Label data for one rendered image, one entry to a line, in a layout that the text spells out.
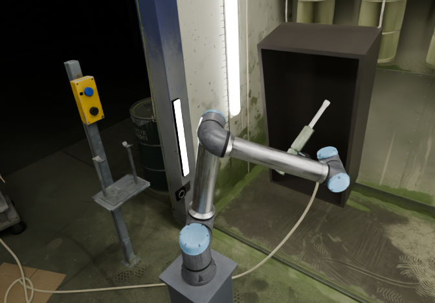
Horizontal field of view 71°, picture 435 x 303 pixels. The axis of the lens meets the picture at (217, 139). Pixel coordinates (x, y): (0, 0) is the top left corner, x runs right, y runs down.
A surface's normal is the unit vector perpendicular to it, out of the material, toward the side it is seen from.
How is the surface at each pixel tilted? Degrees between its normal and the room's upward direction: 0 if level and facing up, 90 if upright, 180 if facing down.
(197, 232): 5
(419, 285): 0
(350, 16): 90
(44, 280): 0
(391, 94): 57
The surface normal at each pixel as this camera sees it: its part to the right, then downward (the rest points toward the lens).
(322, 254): -0.06, -0.87
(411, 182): -0.53, -0.11
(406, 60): -0.59, 0.43
